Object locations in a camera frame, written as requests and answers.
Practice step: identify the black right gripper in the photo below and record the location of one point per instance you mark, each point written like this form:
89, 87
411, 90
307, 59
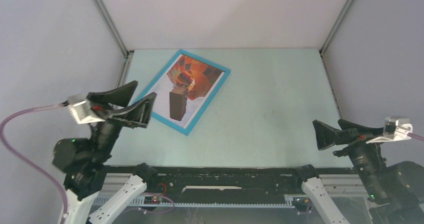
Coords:
326, 135

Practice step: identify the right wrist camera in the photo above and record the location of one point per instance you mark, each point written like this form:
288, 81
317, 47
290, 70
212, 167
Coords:
395, 129

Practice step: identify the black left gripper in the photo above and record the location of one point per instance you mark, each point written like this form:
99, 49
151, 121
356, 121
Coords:
136, 114

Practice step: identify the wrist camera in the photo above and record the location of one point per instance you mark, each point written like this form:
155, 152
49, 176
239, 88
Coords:
80, 109
395, 129

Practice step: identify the corner aluminium rail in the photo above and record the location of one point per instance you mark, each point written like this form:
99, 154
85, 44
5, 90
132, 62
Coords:
105, 15
335, 27

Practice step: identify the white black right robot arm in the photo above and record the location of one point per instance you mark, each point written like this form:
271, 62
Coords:
396, 190

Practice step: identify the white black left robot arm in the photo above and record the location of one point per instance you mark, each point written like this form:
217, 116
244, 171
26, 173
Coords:
82, 160

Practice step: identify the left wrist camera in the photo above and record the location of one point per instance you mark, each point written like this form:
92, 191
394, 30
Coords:
80, 109

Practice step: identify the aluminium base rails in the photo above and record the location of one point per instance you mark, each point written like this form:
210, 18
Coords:
269, 189

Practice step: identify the wooden picture frame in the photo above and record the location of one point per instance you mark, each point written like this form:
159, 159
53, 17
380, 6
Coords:
185, 123

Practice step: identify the right corner aluminium rail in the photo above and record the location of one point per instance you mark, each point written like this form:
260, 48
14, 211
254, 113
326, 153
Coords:
335, 27

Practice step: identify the hot air balloon photo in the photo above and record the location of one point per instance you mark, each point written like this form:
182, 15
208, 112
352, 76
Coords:
187, 89

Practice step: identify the left corner aluminium rail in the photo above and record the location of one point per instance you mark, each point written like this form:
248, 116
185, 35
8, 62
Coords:
105, 15

